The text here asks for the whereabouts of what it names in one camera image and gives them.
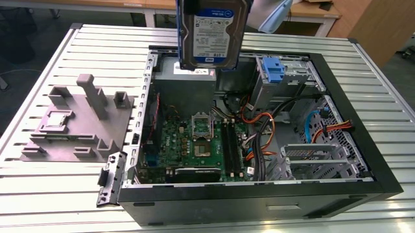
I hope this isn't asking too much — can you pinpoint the hard disk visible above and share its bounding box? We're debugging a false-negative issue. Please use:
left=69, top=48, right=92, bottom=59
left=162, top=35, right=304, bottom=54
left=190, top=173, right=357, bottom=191
left=176, top=0, right=250, bottom=73

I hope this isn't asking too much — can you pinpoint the silver disk bay cage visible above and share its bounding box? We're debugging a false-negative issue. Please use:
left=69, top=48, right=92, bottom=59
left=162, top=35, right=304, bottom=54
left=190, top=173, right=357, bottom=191
left=276, top=143, right=372, bottom=181

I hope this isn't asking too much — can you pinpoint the metal socket cover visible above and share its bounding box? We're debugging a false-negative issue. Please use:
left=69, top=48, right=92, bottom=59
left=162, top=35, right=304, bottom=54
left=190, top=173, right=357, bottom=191
left=190, top=113, right=214, bottom=142

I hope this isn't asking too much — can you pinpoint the green motherboard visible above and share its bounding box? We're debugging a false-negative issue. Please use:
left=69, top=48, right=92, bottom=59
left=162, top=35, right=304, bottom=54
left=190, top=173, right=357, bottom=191
left=134, top=113, right=256, bottom=184

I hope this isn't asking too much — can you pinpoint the silver power supply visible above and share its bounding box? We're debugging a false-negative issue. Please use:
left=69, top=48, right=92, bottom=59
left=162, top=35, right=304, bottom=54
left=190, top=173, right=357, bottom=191
left=150, top=56, right=217, bottom=115

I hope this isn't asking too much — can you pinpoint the black RAM slot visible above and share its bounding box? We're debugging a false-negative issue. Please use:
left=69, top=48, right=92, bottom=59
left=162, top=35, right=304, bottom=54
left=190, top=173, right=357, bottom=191
left=230, top=118, right=244, bottom=177
left=221, top=118, right=236, bottom=177

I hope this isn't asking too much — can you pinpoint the CPU socket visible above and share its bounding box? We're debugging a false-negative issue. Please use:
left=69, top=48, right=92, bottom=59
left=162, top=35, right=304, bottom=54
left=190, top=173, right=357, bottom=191
left=193, top=142, right=221, bottom=158

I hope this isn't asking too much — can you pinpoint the black case fan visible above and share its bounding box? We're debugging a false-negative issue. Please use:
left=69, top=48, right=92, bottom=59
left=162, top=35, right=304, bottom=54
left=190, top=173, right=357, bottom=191
left=141, top=93, right=162, bottom=146

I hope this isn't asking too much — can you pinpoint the silver optical drive cage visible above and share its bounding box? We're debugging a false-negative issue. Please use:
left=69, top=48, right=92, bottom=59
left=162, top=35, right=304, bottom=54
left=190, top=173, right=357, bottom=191
left=252, top=57, right=326, bottom=111

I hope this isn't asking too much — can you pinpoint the black graphics card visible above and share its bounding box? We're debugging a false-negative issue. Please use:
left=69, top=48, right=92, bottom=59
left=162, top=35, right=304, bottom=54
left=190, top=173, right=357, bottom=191
left=164, top=166, right=222, bottom=184

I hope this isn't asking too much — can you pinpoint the blue plastic drive latch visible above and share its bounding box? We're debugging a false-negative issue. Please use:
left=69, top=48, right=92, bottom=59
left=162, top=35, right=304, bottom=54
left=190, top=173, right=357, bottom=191
left=262, top=57, right=285, bottom=83

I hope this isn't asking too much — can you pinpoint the black PC case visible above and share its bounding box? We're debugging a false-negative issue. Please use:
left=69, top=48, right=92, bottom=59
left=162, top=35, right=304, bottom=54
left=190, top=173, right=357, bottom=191
left=116, top=45, right=404, bottom=226

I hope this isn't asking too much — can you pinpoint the grey parts rack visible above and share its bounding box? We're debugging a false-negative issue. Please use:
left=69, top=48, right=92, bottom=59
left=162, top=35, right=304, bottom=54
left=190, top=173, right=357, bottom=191
left=21, top=73, right=136, bottom=163

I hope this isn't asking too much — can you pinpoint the green RAM stick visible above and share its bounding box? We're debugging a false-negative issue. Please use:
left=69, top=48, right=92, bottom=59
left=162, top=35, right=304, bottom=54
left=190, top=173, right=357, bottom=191
left=44, top=135, right=85, bottom=142

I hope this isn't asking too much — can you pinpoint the silver CPU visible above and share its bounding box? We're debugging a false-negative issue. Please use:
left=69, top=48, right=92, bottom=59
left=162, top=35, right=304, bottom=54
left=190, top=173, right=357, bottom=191
left=45, top=114, right=69, bottom=128

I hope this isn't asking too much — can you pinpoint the brown wooden desk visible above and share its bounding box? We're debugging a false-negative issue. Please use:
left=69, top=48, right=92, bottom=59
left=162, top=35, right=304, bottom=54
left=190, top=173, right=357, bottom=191
left=48, top=0, right=342, bottom=37

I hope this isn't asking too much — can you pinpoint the brown wooden cabinet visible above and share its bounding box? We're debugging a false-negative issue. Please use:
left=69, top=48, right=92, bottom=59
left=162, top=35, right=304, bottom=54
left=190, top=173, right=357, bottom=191
left=329, top=0, right=415, bottom=68

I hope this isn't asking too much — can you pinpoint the thin coloured fan wire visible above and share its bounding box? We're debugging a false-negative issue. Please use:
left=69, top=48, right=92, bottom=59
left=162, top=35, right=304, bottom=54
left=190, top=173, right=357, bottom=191
left=162, top=103, right=181, bottom=120

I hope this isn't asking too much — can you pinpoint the red black twisted wire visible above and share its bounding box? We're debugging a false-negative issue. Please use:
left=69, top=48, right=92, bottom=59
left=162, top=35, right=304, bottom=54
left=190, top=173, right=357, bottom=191
left=145, top=93, right=161, bottom=144

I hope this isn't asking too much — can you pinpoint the orange wire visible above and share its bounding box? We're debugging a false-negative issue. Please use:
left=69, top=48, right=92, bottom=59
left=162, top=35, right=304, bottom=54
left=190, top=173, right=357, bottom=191
left=240, top=96, right=276, bottom=162

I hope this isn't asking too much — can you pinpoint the thick black wire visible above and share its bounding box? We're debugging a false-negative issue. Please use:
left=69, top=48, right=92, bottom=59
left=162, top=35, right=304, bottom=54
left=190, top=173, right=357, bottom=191
left=250, top=93, right=328, bottom=182

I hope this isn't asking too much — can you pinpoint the blue data wire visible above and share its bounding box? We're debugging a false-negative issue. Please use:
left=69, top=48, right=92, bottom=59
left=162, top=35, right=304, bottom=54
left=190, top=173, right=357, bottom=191
left=302, top=106, right=329, bottom=144

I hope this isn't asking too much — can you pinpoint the black card retention bracket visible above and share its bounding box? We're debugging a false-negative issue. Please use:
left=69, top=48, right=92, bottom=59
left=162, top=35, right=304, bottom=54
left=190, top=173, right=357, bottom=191
left=96, top=151, right=128, bottom=208

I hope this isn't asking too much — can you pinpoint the yellow red power wire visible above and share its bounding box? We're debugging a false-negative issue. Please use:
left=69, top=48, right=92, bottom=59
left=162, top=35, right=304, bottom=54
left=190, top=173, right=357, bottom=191
left=309, top=118, right=356, bottom=144

